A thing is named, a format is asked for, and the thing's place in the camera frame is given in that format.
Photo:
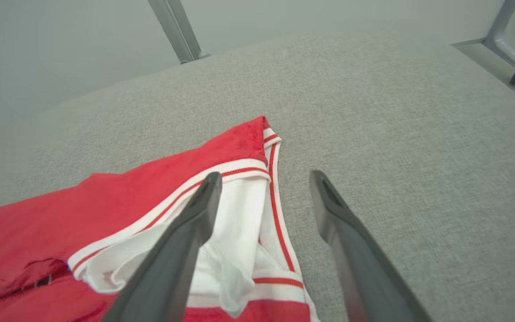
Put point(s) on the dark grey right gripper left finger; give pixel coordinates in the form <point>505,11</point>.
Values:
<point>172,259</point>

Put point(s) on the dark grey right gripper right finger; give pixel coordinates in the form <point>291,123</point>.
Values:
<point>365,277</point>

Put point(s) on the red and white jersey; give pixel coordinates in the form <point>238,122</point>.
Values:
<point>105,201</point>

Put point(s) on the grey metal frame post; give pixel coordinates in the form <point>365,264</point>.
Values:
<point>175,27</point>

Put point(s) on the grey metal frame leg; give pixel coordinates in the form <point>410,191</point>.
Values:
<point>503,44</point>

